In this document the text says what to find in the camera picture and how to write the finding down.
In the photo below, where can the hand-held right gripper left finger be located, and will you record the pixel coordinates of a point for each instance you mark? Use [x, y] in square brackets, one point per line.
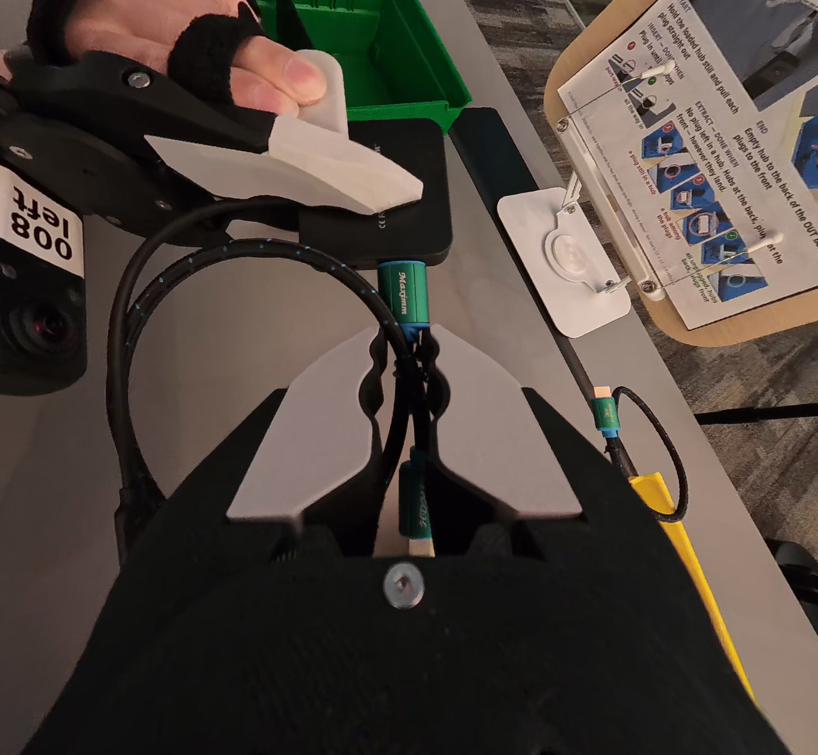
[307, 448]

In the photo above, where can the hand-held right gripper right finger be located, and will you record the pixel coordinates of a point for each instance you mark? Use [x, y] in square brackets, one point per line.
[505, 448]

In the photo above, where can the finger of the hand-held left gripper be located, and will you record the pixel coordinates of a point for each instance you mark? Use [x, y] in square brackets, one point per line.
[332, 174]

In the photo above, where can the black square adapter hub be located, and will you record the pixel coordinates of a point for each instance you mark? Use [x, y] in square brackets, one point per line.
[422, 193]

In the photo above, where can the green plastic bin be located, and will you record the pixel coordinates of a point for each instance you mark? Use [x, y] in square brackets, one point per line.
[384, 52]

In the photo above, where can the black square hub lead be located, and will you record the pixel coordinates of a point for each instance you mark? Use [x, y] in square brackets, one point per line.
[122, 359]

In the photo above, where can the yellow plastic bin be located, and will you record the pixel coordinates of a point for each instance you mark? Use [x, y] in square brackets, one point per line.
[697, 589]

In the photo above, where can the person's left hand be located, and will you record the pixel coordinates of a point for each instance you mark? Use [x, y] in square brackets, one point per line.
[141, 1]

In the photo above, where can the black mat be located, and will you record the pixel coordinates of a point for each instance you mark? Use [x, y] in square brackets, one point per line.
[492, 161]

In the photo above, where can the white stand base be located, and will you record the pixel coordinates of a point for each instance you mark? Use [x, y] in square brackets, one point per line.
[563, 263]

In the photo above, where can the instruction sheet on stand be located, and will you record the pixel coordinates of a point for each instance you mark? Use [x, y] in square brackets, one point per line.
[767, 336]

